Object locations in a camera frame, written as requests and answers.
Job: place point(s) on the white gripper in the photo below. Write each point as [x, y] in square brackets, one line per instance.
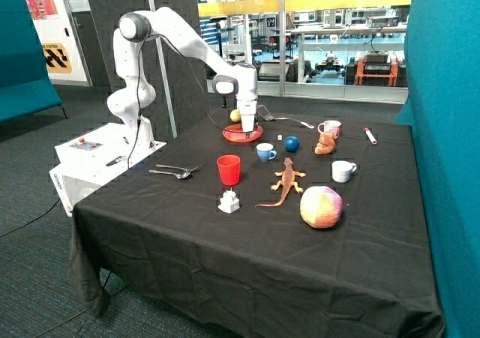
[248, 111]

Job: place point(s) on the red plastic plate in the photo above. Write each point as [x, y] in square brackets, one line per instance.
[234, 133]

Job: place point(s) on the red plastic cup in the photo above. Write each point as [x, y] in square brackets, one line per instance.
[229, 167]

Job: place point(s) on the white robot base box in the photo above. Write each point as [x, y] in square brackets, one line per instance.
[93, 159]

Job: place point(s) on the yellow tennis ball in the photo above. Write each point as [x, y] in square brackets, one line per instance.
[235, 116]

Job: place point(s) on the blue cup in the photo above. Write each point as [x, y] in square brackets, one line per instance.
[266, 152]

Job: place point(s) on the blue ball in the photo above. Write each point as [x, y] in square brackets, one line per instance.
[291, 144]

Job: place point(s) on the orange toy lizard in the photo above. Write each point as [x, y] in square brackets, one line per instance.
[287, 181]

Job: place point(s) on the metal fork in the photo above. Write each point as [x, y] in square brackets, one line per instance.
[178, 167]

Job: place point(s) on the white power adapter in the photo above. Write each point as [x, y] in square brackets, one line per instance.
[229, 202]

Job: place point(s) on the metal spoon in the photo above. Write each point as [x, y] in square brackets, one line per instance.
[179, 176]

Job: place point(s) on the brown plush toy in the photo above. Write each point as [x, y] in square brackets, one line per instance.
[326, 144]

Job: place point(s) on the pink mug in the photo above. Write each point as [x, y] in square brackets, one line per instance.
[330, 126]

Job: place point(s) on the black tablecloth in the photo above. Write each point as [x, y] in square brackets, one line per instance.
[262, 271]

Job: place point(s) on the black acoustic panel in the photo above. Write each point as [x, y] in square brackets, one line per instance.
[180, 84]

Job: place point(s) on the white mug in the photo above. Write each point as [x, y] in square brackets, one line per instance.
[342, 170]

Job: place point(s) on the multicolour plush ball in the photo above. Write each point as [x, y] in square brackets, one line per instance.
[321, 207]

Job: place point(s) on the red white marker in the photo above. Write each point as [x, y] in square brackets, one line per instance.
[370, 136]

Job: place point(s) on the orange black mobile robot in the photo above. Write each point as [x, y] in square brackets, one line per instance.
[377, 68]

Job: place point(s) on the yellow black sign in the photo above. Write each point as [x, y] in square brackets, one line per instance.
[57, 59]

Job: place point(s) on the teal sofa bench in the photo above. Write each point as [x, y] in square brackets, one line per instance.
[25, 85]

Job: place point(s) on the teal partition wall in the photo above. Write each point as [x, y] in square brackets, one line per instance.
[442, 65]

